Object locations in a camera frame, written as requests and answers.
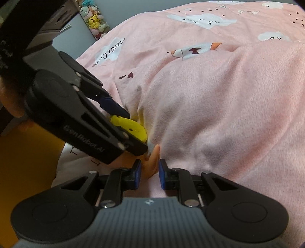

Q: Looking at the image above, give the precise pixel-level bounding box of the pink cloud-print blanket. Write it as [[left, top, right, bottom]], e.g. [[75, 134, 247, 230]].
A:
[[51, 0, 305, 248]]

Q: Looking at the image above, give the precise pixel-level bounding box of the orange-brown flat board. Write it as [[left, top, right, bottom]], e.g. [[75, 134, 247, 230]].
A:
[[0, 123, 66, 244]]

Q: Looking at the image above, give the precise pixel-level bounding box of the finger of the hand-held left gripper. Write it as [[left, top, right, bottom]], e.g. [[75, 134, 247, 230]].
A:
[[80, 114, 148, 157], [59, 51, 131, 119]]

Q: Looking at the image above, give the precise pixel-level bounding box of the row of plush toys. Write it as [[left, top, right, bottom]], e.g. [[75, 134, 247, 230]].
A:
[[80, 0, 110, 40]]

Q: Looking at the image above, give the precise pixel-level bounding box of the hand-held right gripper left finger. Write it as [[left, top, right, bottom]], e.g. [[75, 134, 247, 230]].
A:
[[51, 159, 143, 207]]

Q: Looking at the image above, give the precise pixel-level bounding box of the yellow tape measure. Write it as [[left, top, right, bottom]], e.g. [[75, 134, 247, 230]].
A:
[[110, 115, 148, 143]]

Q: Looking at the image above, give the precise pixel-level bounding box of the person's left hand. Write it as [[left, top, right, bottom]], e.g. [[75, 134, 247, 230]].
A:
[[0, 81, 26, 118]]

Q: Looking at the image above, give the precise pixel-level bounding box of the small peach bottle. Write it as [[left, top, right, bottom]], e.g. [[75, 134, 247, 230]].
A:
[[144, 144, 161, 180]]

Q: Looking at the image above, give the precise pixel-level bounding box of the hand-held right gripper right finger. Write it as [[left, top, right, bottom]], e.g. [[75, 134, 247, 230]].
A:
[[158, 158, 248, 207]]

